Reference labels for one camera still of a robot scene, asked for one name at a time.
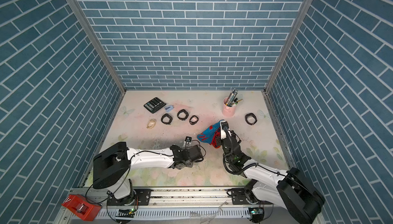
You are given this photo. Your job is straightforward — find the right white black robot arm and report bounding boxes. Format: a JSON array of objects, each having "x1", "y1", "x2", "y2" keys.
[{"x1": 220, "y1": 131, "x2": 325, "y2": 224}]

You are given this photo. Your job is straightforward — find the red blue towel cloth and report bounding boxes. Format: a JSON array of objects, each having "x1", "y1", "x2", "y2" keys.
[{"x1": 197, "y1": 121, "x2": 221, "y2": 148}]

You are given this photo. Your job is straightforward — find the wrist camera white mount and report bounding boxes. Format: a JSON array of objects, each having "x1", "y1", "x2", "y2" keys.
[
  {"x1": 220, "y1": 120, "x2": 229, "y2": 140},
  {"x1": 183, "y1": 137, "x2": 192, "y2": 148}
]

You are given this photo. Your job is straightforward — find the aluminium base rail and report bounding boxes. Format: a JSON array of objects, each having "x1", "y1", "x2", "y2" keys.
[{"x1": 55, "y1": 187, "x2": 280, "y2": 224}]

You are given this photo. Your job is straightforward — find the light blue stapler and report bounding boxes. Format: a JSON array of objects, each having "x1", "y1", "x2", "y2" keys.
[{"x1": 165, "y1": 105, "x2": 174, "y2": 112}]

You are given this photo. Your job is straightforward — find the pink pen holder cup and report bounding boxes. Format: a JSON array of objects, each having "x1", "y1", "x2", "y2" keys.
[{"x1": 222, "y1": 97, "x2": 236, "y2": 117}]

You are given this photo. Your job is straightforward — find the red box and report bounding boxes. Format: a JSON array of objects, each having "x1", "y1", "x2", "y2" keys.
[{"x1": 61, "y1": 194, "x2": 101, "y2": 221}]

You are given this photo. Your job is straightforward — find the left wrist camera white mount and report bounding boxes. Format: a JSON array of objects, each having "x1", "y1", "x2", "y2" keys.
[{"x1": 183, "y1": 137, "x2": 192, "y2": 148}]

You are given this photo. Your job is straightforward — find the black desktop calculator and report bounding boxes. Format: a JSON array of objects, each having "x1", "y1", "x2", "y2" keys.
[{"x1": 144, "y1": 97, "x2": 166, "y2": 114}]

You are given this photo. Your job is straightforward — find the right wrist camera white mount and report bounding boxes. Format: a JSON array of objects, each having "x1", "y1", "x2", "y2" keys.
[{"x1": 220, "y1": 120, "x2": 229, "y2": 140}]

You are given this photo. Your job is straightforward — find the gold watch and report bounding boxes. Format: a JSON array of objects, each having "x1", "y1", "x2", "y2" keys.
[{"x1": 146, "y1": 119, "x2": 157, "y2": 129}]

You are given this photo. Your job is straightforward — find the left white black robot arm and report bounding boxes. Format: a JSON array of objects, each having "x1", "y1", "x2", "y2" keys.
[{"x1": 92, "y1": 142, "x2": 204, "y2": 200}]

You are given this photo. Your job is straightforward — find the pens in cup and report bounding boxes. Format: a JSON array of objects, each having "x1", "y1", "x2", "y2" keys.
[{"x1": 225, "y1": 89, "x2": 238, "y2": 107}]

